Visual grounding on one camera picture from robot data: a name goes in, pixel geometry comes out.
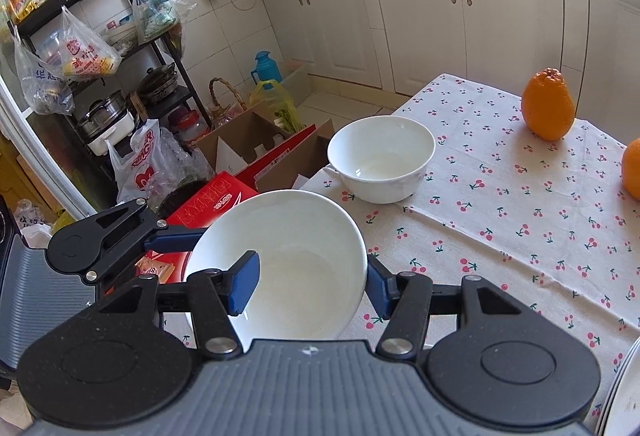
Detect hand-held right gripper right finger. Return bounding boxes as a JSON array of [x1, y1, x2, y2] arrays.
[[366, 253, 527, 362]]

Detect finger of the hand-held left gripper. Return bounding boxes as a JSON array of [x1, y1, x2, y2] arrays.
[[82, 197, 207, 285]]

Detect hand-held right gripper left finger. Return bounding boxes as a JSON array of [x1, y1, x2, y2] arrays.
[[101, 251, 262, 362]]

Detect white bowl pink flower print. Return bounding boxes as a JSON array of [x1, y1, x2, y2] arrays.
[[327, 115, 436, 205], [182, 189, 370, 352]]

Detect large white fruit-print plate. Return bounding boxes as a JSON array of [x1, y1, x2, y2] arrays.
[[592, 336, 640, 436]]

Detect orange printed box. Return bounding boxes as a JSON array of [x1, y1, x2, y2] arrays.
[[134, 250, 192, 287]]

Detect red cardboard box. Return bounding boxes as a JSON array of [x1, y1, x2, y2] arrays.
[[165, 171, 261, 237]]

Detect white plastic bag red print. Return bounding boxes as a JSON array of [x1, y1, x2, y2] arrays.
[[107, 118, 173, 207]]

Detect red-lid plastic jar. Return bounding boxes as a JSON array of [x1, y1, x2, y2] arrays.
[[167, 110, 211, 154]]

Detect white electric cooker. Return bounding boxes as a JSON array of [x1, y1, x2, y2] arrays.
[[86, 113, 139, 157]]

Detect wicker basket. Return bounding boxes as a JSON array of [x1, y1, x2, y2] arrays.
[[207, 76, 249, 131]]

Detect cherry print tablecloth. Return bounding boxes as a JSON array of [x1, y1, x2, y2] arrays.
[[162, 73, 640, 436]]

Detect stainless steel pot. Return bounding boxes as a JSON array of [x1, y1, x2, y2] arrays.
[[75, 90, 131, 139]]

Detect brown cardboard box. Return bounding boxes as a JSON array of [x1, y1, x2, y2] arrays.
[[195, 108, 336, 197]]

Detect black wok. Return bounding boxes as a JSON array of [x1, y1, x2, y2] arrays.
[[135, 63, 179, 104]]

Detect black metal shelf rack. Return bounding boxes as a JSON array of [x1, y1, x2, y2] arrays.
[[10, 0, 213, 197]]

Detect clear plastic bag blue print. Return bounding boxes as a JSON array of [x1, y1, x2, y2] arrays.
[[12, 28, 76, 117]]

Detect blue thermos jug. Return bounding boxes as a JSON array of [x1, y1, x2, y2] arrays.
[[251, 50, 285, 91]]

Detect plastic bag red yellow print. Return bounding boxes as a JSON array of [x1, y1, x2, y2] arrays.
[[59, 6, 123, 82]]

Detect orange without leaves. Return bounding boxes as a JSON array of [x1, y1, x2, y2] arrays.
[[521, 68, 576, 141]]

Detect white kitchen cabinets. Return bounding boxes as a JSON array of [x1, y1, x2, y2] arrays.
[[260, 0, 640, 147]]

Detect orange with green leaves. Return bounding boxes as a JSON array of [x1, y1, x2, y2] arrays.
[[621, 138, 640, 201]]

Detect white door frame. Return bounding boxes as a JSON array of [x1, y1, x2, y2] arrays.
[[0, 78, 101, 217]]

